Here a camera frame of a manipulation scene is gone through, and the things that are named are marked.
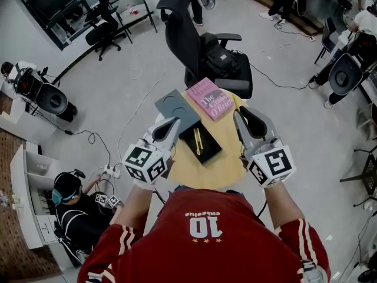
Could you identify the black metal mesh chair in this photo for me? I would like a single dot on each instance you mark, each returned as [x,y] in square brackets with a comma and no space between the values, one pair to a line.
[369,169]

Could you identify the pink book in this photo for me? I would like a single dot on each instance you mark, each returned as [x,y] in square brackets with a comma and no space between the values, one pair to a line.
[209,99]

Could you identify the person's right forearm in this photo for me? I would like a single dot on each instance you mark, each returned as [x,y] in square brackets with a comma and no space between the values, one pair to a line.
[282,205]

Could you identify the person's left forearm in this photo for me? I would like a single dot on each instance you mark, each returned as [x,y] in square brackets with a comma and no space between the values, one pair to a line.
[132,208]

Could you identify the round wooden table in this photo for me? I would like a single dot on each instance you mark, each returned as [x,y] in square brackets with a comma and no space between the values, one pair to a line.
[224,146]

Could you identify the black backpack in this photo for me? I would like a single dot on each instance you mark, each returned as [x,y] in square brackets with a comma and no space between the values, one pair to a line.
[221,57]

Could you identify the grey shell chair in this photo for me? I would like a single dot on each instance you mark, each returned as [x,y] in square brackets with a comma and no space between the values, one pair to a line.
[141,1]

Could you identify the person's red jersey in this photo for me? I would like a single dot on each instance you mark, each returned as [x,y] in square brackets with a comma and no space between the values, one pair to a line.
[206,255]

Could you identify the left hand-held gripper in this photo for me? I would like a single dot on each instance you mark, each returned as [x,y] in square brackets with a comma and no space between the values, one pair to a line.
[144,164]

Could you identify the wooden step platform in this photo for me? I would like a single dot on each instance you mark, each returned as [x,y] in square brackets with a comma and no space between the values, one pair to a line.
[300,19]

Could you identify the black office chair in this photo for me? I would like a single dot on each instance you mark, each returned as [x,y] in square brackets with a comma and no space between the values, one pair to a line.
[100,35]
[179,40]

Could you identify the dark blue chair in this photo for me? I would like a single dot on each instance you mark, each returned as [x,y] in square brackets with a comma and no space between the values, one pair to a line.
[330,34]

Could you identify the low white cabinet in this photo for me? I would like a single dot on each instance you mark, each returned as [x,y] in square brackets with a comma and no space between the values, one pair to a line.
[17,172]

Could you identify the white power strip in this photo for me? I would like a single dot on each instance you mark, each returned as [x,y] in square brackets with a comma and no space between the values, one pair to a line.
[113,172]

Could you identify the person's left hand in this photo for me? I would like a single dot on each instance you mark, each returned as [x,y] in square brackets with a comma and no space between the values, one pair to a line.
[143,186]

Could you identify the yellow cutlery piece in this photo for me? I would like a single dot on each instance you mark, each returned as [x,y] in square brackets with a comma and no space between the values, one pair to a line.
[195,137]
[201,146]

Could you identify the dark framed window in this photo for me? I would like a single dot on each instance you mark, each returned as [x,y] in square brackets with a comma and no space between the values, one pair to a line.
[50,4]

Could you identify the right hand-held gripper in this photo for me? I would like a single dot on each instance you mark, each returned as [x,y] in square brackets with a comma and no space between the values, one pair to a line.
[274,165]

